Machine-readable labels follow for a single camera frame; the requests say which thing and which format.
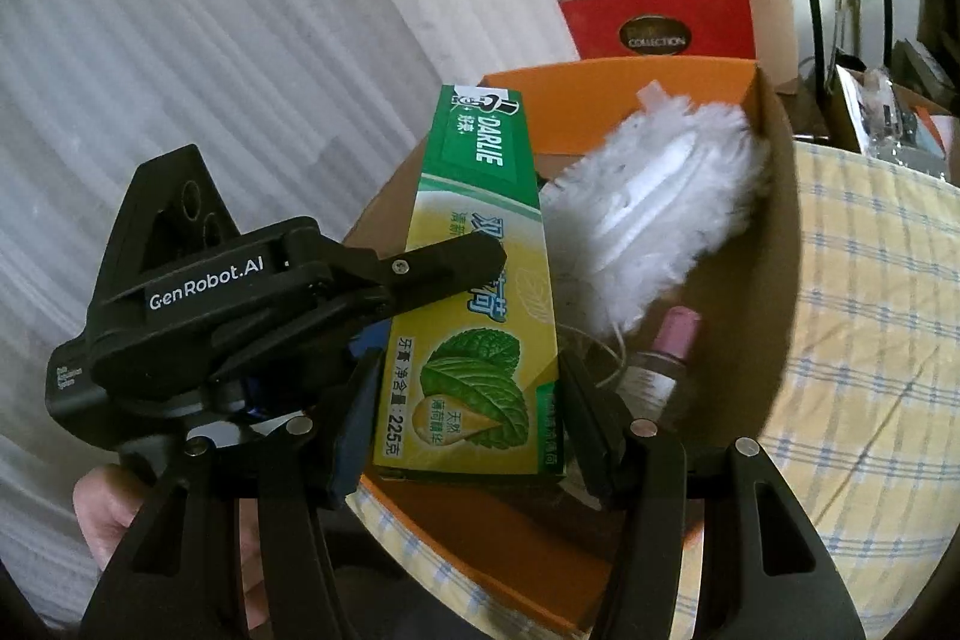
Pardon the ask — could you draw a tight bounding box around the green toothpaste box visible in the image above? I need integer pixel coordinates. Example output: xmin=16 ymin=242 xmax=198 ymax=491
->
xmin=373 ymin=83 xmax=565 ymax=487

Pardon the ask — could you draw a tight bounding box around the black speaker stand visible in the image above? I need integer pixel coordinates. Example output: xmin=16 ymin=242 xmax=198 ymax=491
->
xmin=880 ymin=0 xmax=899 ymax=79
xmin=799 ymin=0 xmax=839 ymax=139

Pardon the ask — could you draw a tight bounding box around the person's left hand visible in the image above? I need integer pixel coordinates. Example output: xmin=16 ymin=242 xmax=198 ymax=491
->
xmin=73 ymin=464 xmax=162 ymax=573

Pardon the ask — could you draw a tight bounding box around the white cord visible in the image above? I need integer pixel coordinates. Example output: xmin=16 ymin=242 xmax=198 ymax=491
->
xmin=559 ymin=319 xmax=635 ymax=401

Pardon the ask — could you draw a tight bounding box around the orange cardboard box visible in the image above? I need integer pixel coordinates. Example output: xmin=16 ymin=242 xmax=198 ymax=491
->
xmin=341 ymin=56 xmax=802 ymax=637

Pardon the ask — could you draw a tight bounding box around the brown cardboard box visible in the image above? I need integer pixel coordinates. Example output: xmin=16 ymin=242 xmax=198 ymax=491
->
xmin=577 ymin=0 xmax=800 ymax=94

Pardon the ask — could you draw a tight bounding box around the clear plastic bag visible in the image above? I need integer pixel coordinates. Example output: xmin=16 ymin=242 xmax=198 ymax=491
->
xmin=832 ymin=62 xmax=920 ymax=157

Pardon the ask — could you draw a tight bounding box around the white curtain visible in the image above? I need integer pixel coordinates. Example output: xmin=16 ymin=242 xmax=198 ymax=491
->
xmin=0 ymin=0 xmax=586 ymax=626

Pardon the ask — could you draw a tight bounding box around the clear spray bottle pink cap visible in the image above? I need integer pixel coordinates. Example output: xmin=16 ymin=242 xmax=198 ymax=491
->
xmin=615 ymin=306 xmax=702 ymax=435

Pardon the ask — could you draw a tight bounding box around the white feather duster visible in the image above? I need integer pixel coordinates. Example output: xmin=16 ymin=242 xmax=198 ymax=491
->
xmin=538 ymin=79 xmax=773 ymax=341

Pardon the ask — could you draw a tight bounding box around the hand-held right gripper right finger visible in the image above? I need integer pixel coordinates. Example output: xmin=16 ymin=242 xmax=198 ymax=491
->
xmin=559 ymin=359 xmax=863 ymax=640

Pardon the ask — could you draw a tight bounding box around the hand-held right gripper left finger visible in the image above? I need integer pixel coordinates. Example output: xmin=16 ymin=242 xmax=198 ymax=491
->
xmin=79 ymin=347 xmax=385 ymax=640

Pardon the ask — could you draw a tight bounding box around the red chocolate gift bag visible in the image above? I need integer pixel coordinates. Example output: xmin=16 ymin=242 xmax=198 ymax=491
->
xmin=556 ymin=0 xmax=757 ymax=62

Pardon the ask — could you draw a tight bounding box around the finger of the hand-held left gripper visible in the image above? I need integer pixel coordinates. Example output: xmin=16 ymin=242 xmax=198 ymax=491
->
xmin=373 ymin=233 xmax=506 ymax=313

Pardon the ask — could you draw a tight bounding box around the white orange box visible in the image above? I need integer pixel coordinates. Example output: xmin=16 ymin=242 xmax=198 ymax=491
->
xmin=911 ymin=111 xmax=960 ymax=157

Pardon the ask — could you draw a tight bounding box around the yellow checkered tablecloth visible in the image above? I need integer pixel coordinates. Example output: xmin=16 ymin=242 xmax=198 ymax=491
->
xmin=352 ymin=141 xmax=960 ymax=640

